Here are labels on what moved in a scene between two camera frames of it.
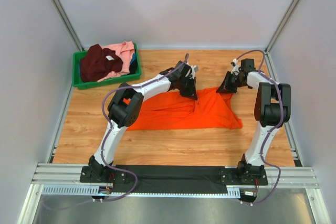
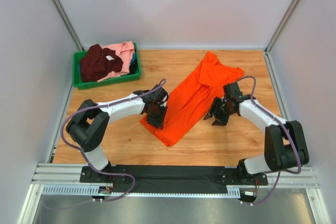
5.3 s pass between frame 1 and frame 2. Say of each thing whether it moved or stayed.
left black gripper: moved
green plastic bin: stayed
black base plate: stayed
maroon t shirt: stayed
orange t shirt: moved
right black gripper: moved
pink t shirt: stayed
